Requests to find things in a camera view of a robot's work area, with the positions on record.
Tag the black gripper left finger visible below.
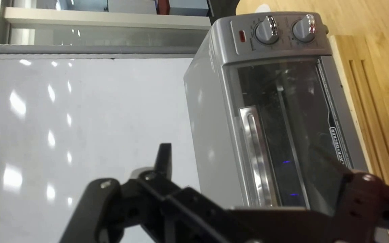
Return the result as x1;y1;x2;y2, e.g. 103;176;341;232
58;142;268;243

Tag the silver toaster oven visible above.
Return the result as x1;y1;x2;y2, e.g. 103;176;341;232
183;11;373;214

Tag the large white glossy board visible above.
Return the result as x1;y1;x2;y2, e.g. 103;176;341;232
0;43;205;243

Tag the silver oven knob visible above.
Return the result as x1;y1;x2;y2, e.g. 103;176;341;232
291;12;319;45
254;15;281;46

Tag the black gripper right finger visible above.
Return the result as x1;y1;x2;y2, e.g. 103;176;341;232
304;146;389;243

